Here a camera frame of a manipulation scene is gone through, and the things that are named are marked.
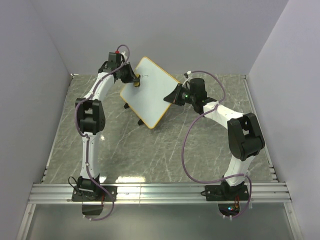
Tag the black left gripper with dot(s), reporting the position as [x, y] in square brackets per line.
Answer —
[132, 77]

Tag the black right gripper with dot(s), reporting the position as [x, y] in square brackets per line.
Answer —
[174, 97]

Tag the yellow framed whiteboard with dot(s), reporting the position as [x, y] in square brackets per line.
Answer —
[147, 100]

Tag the yellow and black eraser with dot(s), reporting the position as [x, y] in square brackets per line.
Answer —
[136, 82]

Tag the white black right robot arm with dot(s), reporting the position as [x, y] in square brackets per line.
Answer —
[245, 138]

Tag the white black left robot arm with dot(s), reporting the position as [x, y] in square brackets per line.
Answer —
[90, 119]

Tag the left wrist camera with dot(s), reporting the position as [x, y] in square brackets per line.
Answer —
[123, 54]

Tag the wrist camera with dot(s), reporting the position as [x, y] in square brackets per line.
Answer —
[123, 54]
[188, 76]

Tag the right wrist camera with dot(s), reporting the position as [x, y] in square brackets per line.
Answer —
[188, 76]

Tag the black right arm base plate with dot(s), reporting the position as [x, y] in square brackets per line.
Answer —
[224, 192]

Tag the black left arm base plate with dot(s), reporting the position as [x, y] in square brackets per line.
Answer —
[98, 196]

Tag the aluminium rail frame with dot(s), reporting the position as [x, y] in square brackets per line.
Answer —
[155, 200]

